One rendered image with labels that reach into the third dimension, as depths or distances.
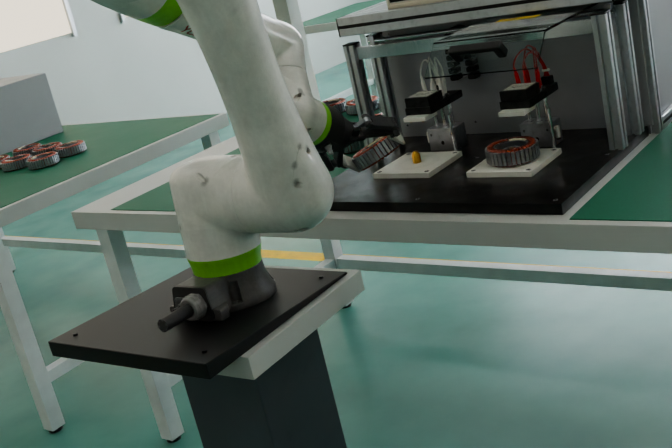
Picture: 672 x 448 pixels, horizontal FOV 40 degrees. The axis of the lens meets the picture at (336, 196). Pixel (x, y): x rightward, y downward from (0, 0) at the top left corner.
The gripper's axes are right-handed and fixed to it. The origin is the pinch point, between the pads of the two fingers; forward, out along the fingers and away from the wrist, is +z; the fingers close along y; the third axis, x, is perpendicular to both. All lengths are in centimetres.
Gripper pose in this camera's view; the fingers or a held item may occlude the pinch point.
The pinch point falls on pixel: (375, 150)
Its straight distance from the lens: 197.7
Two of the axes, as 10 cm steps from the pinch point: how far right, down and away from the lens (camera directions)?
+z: 5.1, 1.6, 8.4
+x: -3.5, -8.6, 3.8
